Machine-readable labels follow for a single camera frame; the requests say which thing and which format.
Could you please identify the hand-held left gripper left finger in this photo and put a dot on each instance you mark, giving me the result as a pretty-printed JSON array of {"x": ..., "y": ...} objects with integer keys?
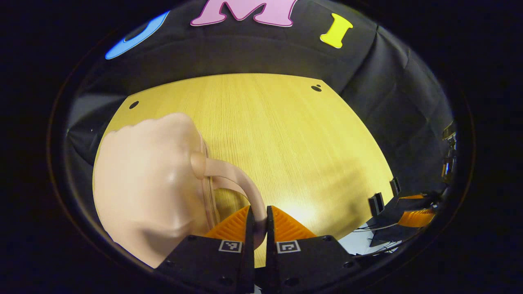
[{"x": 250, "y": 228}]

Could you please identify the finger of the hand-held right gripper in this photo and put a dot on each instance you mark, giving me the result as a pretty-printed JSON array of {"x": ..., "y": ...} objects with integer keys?
[
  {"x": 416, "y": 217},
  {"x": 412, "y": 197}
]

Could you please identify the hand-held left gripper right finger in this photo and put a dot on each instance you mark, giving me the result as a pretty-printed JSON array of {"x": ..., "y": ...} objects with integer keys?
[{"x": 269, "y": 228}]

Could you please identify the pink suitcase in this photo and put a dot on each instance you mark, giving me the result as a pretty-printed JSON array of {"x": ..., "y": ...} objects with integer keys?
[{"x": 147, "y": 175}]

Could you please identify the black backdrop cloth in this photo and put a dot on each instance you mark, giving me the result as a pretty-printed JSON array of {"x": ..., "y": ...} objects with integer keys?
[{"x": 388, "y": 102}]

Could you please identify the black table edge bracket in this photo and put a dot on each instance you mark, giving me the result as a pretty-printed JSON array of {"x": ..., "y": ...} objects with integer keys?
[
  {"x": 395, "y": 186},
  {"x": 376, "y": 204}
]

